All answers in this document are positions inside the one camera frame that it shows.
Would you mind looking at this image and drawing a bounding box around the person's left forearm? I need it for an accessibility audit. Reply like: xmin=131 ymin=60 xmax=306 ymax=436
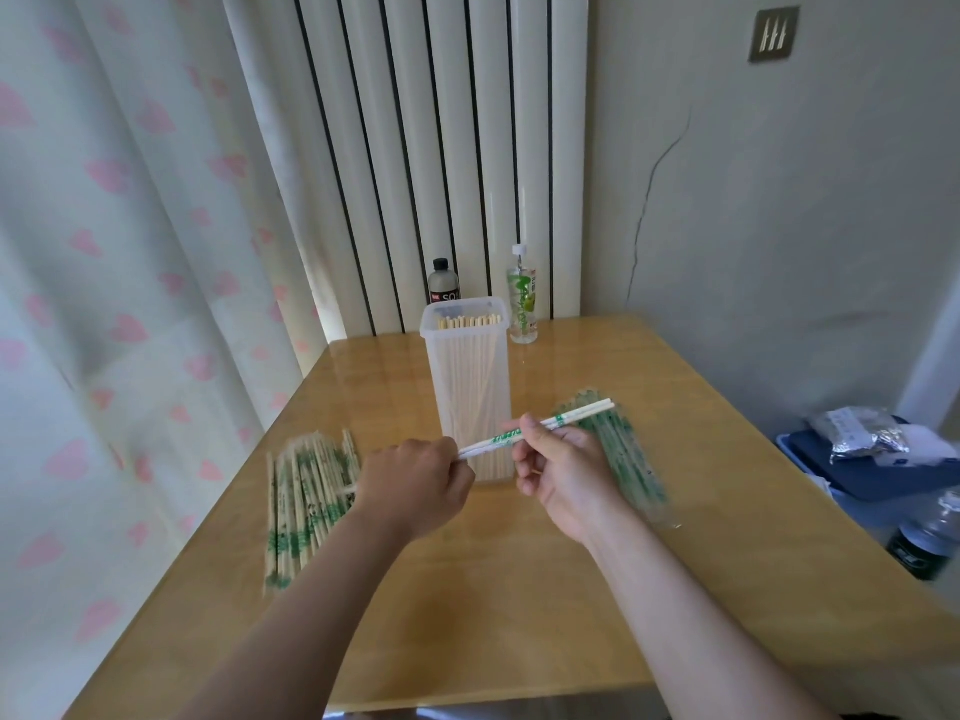
xmin=176 ymin=508 xmax=418 ymax=720

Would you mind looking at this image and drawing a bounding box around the clear tall plastic container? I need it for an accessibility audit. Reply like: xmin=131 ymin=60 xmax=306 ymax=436
xmin=419 ymin=295 xmax=514 ymax=485

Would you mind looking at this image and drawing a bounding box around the pile of empty green-print wrappers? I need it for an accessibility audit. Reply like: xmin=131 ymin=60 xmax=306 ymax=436
xmin=553 ymin=389 xmax=674 ymax=527

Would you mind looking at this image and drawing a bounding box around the silver foil bag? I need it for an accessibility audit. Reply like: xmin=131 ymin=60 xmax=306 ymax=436
xmin=808 ymin=406 xmax=913 ymax=466

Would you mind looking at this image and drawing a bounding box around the pile of wrapped chopsticks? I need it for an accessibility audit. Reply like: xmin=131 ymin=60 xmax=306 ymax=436
xmin=261 ymin=429 xmax=363 ymax=598

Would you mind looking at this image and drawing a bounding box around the person's right hand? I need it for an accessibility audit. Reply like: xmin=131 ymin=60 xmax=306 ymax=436
xmin=512 ymin=413 xmax=631 ymax=550

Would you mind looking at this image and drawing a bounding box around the metal wall plate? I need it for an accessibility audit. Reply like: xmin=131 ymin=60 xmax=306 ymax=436
xmin=747 ymin=5 xmax=801 ymax=65

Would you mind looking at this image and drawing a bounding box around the blue storage box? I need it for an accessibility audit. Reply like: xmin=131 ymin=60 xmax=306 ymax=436
xmin=775 ymin=418 xmax=960 ymax=530

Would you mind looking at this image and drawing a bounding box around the black bottle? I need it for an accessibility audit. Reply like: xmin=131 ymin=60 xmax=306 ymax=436
xmin=428 ymin=258 xmax=461 ymax=307

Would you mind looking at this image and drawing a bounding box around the chopstick pair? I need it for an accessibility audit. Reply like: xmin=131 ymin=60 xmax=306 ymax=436
xmin=456 ymin=398 xmax=615 ymax=460

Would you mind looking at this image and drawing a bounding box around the bundle of bare wooden chopsticks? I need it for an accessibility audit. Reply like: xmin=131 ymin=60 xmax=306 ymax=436
xmin=435 ymin=313 xmax=505 ymax=481

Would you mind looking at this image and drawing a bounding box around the dark plastic bottle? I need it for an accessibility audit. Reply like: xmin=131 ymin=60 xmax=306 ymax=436
xmin=885 ymin=487 xmax=960 ymax=583

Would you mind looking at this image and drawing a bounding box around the person's left hand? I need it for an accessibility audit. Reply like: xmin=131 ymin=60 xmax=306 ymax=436
xmin=351 ymin=436 xmax=478 ymax=547

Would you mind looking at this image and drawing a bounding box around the person's right forearm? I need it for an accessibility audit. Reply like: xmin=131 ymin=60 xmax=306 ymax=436
xmin=580 ymin=502 xmax=837 ymax=720

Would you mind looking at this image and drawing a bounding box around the white curtain with pink hearts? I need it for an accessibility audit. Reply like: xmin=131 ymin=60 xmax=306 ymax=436
xmin=0 ymin=0 xmax=333 ymax=720

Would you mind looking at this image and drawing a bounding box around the clear bottle with green label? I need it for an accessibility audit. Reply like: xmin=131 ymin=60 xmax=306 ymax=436
xmin=506 ymin=244 xmax=540 ymax=346

